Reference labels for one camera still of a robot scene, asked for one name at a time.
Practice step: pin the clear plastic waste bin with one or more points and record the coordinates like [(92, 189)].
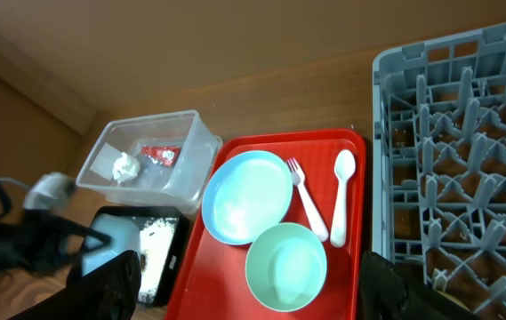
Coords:
[(180, 186)]

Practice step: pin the white plastic spoon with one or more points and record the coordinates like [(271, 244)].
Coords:
[(344, 169)]

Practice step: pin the light blue plate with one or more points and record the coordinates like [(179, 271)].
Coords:
[(248, 194)]

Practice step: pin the crumpled white tissue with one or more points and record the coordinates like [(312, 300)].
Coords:
[(125, 168)]

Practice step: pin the black waste tray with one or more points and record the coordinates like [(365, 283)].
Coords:
[(138, 215)]

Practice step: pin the light blue bowl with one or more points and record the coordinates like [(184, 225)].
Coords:
[(124, 236)]

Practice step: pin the food scraps and rice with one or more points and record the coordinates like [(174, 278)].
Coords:
[(157, 234)]

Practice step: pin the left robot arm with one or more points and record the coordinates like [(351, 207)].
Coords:
[(74, 242)]

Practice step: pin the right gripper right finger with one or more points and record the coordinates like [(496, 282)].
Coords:
[(388, 293)]

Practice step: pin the red snack wrapper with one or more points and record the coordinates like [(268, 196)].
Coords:
[(163, 155)]

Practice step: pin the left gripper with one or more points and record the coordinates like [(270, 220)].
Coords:
[(50, 246)]

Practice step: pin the mint green bowl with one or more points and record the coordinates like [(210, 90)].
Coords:
[(286, 267)]

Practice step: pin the grey dishwasher rack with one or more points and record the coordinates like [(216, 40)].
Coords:
[(439, 165)]

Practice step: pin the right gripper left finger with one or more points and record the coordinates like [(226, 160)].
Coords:
[(108, 293)]

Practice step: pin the red serving tray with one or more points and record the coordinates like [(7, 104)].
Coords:
[(211, 283)]

